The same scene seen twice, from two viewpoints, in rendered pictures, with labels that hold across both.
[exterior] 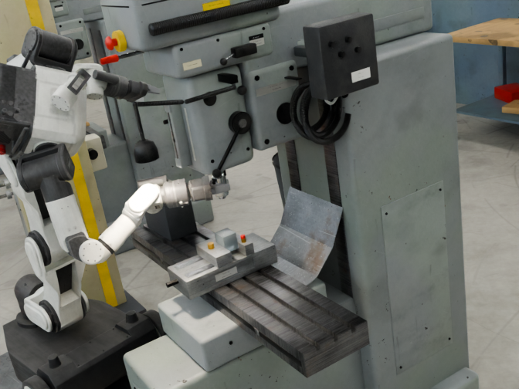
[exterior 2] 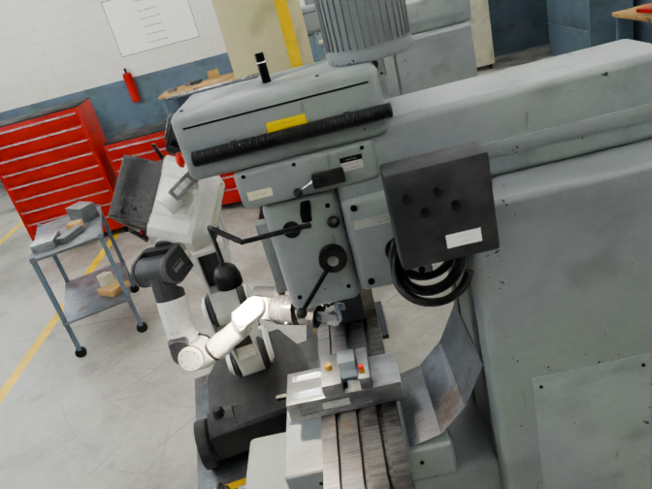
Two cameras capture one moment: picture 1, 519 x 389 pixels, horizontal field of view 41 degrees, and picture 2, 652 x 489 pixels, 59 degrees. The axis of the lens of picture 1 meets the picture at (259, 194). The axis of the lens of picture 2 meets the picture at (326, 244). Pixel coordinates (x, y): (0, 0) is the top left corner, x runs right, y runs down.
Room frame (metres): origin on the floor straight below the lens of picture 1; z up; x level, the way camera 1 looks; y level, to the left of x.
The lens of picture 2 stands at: (1.00, -0.69, 2.10)
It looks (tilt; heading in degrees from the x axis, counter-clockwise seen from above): 25 degrees down; 34
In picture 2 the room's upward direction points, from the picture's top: 15 degrees counter-clockwise
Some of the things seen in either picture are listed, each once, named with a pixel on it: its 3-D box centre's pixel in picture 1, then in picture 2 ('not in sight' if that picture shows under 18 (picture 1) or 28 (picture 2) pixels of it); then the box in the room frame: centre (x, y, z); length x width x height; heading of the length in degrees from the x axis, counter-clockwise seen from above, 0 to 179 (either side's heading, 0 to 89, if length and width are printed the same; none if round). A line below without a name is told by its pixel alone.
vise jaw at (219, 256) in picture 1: (213, 252); (331, 374); (2.14, 0.19, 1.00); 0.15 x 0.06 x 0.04; 29
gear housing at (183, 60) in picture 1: (207, 47); (307, 160); (2.16, 0.08, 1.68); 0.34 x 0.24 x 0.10; 119
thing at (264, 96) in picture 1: (259, 100); (382, 221); (2.24, -0.05, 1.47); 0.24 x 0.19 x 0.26; 29
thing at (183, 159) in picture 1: (178, 133); (274, 255); (2.09, 0.22, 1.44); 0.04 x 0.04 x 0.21; 29
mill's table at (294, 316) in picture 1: (228, 276); (357, 394); (2.20, 0.16, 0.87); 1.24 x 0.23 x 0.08; 29
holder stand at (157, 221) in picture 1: (167, 207); (342, 285); (2.62, 0.38, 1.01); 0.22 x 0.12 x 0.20; 31
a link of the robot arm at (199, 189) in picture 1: (192, 191); (304, 310); (2.14, 0.21, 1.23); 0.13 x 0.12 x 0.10; 4
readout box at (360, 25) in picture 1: (343, 55); (440, 208); (2.00, -0.30, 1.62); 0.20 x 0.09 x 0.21; 119
